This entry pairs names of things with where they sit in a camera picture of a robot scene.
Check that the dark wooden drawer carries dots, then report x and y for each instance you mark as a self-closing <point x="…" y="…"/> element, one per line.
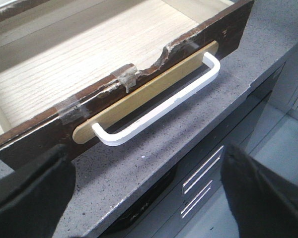
<point x="66" y="65"/>

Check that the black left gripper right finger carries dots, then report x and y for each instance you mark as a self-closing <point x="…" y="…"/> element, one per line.
<point x="264" y="204"/>

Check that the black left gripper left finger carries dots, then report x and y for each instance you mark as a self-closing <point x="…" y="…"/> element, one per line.
<point x="34" y="197"/>

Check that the grey cabinet drawers steel handles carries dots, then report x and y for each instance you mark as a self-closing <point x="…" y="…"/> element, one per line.
<point x="175" y="210"/>

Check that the black built-in appliance panel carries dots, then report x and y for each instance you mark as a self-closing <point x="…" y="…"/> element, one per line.
<point x="233" y="129"/>

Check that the white drawer pull handle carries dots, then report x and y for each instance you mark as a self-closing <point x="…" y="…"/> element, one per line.
<point x="135" y="128"/>

